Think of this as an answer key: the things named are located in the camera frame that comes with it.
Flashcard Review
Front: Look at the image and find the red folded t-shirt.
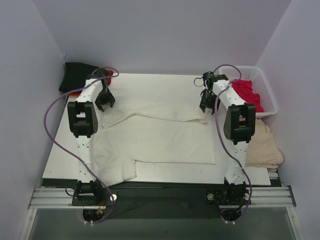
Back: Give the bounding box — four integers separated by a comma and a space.
107, 70, 114, 86

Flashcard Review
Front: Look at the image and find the white plastic basket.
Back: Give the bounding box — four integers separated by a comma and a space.
213, 65, 278, 119

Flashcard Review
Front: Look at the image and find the black folded t-shirt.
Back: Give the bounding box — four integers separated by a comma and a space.
59, 62, 98, 93

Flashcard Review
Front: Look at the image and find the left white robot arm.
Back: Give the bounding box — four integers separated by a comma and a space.
67, 68, 116, 206

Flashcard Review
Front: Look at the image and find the cream white t-shirt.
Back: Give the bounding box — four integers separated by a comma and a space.
93, 101, 216, 186

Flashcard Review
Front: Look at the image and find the orange folded t-shirt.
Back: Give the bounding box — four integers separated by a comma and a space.
68, 93, 80, 98

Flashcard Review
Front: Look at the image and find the aluminium mounting rail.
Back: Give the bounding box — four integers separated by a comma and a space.
28, 186, 296, 209

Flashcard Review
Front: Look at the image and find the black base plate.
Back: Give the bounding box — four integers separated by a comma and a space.
71, 182, 252, 221

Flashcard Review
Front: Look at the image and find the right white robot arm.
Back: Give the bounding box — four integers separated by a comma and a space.
199, 71, 256, 185

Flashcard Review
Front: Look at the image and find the beige folded cloth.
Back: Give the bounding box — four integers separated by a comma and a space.
245, 119, 284, 169

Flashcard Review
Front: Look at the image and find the magenta crumpled t-shirt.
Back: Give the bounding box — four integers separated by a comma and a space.
232, 79, 265, 113

